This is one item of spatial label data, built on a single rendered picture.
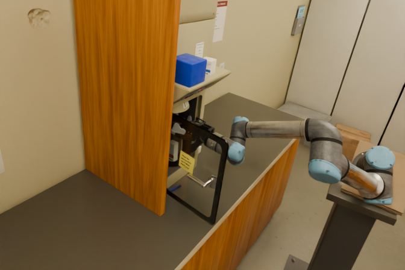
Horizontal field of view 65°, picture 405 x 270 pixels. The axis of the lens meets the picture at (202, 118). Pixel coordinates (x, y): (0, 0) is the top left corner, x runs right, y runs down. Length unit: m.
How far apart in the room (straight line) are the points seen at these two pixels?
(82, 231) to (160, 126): 0.52
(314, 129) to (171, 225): 0.70
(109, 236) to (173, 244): 0.25
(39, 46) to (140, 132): 0.50
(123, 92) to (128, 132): 0.17
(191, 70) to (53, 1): 0.58
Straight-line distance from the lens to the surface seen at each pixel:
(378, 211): 1.81
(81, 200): 1.51
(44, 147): 1.53
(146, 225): 1.39
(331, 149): 1.27
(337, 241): 2.04
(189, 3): 1.23
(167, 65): 1.06
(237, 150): 1.31
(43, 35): 1.36
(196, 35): 1.30
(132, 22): 1.14
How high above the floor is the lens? 1.95
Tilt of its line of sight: 27 degrees down
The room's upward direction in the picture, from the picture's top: 7 degrees clockwise
